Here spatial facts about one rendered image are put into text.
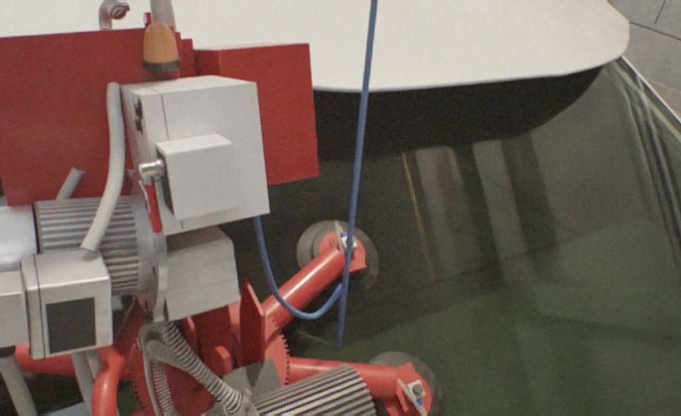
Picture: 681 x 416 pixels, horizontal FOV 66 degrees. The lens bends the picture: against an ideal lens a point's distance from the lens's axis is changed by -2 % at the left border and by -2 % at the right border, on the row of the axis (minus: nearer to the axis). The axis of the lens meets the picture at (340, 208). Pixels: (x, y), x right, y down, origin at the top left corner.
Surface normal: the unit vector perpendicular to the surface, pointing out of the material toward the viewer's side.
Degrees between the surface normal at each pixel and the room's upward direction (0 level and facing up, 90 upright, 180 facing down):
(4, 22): 21
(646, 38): 90
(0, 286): 14
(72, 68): 70
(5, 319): 79
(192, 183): 74
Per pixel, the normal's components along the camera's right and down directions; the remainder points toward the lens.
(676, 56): -0.88, 0.20
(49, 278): 0.13, -0.93
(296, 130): 0.48, 0.25
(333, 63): 0.28, -0.59
